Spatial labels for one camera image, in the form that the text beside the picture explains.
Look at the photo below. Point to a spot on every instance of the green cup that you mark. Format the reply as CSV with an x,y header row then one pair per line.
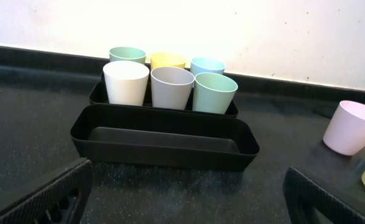
x,y
127,55
211,98

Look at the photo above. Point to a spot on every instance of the black tray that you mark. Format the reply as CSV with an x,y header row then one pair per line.
x,y
163,155
97,95

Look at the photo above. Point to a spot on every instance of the pink cup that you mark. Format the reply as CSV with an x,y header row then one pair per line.
x,y
347,130

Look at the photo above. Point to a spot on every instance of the white cup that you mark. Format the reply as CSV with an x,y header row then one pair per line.
x,y
125,87

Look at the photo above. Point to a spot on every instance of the grey cup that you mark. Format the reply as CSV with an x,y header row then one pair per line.
x,y
171,93

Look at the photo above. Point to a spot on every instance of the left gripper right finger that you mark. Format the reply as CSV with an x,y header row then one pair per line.
x,y
312,199

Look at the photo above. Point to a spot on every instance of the blue cup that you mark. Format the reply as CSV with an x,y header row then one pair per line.
x,y
207,66

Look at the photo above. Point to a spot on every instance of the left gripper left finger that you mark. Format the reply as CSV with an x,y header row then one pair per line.
x,y
39,199

